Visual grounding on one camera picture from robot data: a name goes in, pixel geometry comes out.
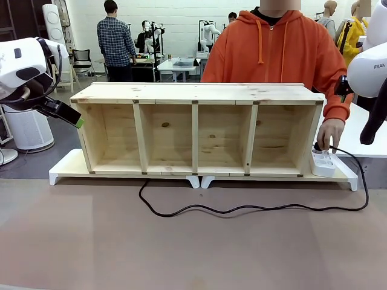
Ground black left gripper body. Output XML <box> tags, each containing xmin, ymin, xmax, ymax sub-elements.
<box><xmin>21</xmin><ymin>73</ymin><xmax>55</xmax><ymax>105</ymax></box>

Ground black power cable with plug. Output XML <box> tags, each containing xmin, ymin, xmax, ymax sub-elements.
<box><xmin>138</xmin><ymin>141</ymin><xmax>371</xmax><ymax>218</ymax></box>

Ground person's left forearm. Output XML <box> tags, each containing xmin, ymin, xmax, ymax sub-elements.
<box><xmin>323</xmin><ymin>81</ymin><xmax>354</xmax><ymax>123</ymax></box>

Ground person's right forearm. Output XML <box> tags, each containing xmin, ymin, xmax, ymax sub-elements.
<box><xmin>200</xmin><ymin>59</ymin><xmax>220</xmax><ymax>83</ymax></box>

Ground person's left hand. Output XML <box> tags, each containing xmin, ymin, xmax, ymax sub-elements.
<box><xmin>317</xmin><ymin>119</ymin><xmax>346</xmax><ymax>152</ymax></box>

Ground white cylindrical air purifier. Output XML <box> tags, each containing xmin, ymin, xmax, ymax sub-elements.
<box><xmin>2</xmin><ymin>108</ymin><xmax>56</xmax><ymax>153</ymax></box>

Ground black office chair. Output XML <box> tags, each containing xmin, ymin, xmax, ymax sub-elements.
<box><xmin>71</xmin><ymin>48</ymin><xmax>95</xmax><ymax>77</ymax></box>

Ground white-legged wooden riser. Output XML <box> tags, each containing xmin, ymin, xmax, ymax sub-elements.
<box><xmin>201</xmin><ymin>152</ymin><xmax>359</xmax><ymax>192</ymax></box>
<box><xmin>48</xmin><ymin>148</ymin><xmax>201</xmax><ymax>190</ymax></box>

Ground white tower air conditioner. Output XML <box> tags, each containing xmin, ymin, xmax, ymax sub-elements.
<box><xmin>41</xmin><ymin>3</ymin><xmax>70</xmax><ymax>47</ymax></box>

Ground white fan base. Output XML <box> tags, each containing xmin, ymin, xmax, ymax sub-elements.
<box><xmin>0</xmin><ymin>147</ymin><xmax>19</xmax><ymax>166</ymax></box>

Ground man in plaid shirt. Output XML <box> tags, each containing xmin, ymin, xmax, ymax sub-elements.
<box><xmin>96</xmin><ymin>0</ymin><xmax>137</xmax><ymax>83</ymax></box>

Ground white humanoid robot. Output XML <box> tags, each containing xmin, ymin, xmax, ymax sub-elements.
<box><xmin>139</xmin><ymin>20</ymin><xmax>166</xmax><ymax>56</ymax></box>
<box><xmin>197</xmin><ymin>19</ymin><xmax>222</xmax><ymax>56</ymax></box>

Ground white work table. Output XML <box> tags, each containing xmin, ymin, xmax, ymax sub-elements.
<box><xmin>157</xmin><ymin>56</ymin><xmax>201</xmax><ymax>83</ymax></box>

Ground wooden four-compartment shelf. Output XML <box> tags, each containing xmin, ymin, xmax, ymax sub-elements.
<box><xmin>70</xmin><ymin>82</ymin><xmax>325</xmax><ymax>178</ymax></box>

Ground person in orange hoodie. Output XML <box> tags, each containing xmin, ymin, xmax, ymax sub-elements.
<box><xmin>200</xmin><ymin>5</ymin><xmax>354</xmax><ymax>123</ymax></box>

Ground white power strip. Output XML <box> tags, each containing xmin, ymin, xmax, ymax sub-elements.
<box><xmin>308</xmin><ymin>150</ymin><xmax>337</xmax><ymax>178</ymax></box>

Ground mannequin in grey shirt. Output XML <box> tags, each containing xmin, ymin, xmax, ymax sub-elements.
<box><xmin>316</xmin><ymin>0</ymin><xmax>338</xmax><ymax>42</ymax></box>

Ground mannequin in yellow jacket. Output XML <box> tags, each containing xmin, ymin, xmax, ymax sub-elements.
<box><xmin>336</xmin><ymin>0</ymin><xmax>373</xmax><ymax>60</ymax></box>

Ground light wooden stool frame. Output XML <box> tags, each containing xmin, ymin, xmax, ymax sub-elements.
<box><xmin>45</xmin><ymin>56</ymin><xmax>80</xmax><ymax>93</ymax></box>

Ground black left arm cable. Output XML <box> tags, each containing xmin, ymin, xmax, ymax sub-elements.
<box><xmin>35</xmin><ymin>37</ymin><xmax>63</xmax><ymax>94</ymax></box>

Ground black right arm cable clamp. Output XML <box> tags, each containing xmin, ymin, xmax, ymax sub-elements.
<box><xmin>333</xmin><ymin>75</ymin><xmax>354</xmax><ymax>103</ymax></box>

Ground black right arm cable sleeve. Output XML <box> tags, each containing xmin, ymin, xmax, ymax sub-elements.
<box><xmin>359</xmin><ymin>86</ymin><xmax>387</xmax><ymax>146</ymax></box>

